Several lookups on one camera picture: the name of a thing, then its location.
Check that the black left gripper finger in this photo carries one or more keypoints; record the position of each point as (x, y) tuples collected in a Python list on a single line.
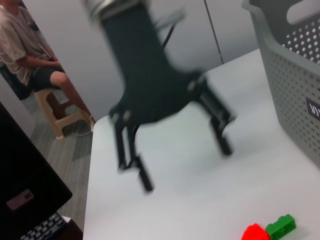
[(217, 117)]

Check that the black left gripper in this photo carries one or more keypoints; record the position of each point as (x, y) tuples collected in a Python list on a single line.
[(147, 75)]

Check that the orange-red wedge toy brick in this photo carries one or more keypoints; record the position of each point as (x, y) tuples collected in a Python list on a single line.
[(255, 232)]

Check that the bright green toy brick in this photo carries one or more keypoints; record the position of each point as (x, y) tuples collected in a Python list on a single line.
[(281, 226)]

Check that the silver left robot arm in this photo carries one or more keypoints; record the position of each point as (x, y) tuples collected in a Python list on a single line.
[(100, 7)]

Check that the grey-green perforated storage bin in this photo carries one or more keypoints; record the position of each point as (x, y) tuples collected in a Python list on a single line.
[(287, 87)]

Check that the beige plastic stool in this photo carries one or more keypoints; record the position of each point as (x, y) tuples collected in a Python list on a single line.
[(62, 122)]

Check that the black computer monitor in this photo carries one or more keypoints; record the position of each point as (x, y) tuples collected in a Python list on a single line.
[(25, 162)]

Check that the black computer keyboard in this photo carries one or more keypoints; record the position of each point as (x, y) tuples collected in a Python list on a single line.
[(42, 228)]

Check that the seated person in beige shirt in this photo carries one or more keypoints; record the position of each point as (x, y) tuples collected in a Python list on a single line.
[(12, 37)]

